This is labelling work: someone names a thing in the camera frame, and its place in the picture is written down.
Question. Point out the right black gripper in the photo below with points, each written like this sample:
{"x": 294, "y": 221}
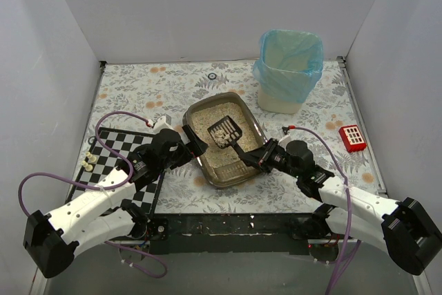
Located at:
{"x": 261, "y": 156}

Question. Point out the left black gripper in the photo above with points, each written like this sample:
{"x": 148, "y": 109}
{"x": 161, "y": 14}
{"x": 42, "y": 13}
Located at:
{"x": 190, "y": 140}

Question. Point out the grey litter clump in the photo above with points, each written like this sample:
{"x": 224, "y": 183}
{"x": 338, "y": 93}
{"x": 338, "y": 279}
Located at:
{"x": 220, "y": 137}

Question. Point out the black litter scoop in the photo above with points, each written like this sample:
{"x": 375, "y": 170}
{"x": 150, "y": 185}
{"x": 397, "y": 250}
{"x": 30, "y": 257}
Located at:
{"x": 235, "y": 132}

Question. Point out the brown plastic litter box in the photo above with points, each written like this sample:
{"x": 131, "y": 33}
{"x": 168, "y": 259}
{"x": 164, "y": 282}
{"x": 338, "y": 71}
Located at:
{"x": 201, "y": 115}

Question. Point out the black white chessboard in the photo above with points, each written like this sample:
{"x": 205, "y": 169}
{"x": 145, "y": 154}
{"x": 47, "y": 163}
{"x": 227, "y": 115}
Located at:
{"x": 123, "y": 142}

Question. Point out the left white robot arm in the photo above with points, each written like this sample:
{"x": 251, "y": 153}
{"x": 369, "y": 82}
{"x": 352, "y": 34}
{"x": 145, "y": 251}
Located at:
{"x": 54, "y": 239}

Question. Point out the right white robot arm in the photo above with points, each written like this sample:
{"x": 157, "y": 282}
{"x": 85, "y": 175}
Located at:
{"x": 403, "y": 229}

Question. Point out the beige trash bin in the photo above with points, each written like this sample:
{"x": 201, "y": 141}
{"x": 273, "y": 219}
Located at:
{"x": 274, "y": 105}

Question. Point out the red toy block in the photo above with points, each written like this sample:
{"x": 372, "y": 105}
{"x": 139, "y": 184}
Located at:
{"x": 352, "y": 138}

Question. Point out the blue plastic bin liner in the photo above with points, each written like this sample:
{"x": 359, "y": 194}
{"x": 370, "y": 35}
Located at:
{"x": 290, "y": 64}

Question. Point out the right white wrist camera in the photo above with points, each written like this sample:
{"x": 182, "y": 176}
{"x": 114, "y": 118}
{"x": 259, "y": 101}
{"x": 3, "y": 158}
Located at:
{"x": 283, "y": 142}

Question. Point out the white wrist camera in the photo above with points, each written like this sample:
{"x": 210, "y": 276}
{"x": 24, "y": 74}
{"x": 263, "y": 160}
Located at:
{"x": 283, "y": 142}
{"x": 163, "y": 122}

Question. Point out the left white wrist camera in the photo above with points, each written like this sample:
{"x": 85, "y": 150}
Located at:
{"x": 163, "y": 122}

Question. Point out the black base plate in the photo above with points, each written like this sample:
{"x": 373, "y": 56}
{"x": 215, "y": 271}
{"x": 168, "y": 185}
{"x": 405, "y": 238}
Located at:
{"x": 189, "y": 233}

